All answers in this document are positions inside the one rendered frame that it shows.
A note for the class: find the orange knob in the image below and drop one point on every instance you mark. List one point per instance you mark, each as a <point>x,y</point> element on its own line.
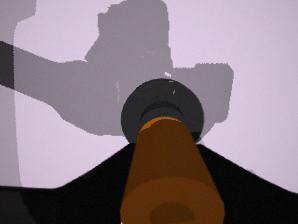
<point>168,181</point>

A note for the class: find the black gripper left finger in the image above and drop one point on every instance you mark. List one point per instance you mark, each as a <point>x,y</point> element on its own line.
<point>92,198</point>

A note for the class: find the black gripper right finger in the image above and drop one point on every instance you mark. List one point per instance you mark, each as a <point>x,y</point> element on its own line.
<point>249,199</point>

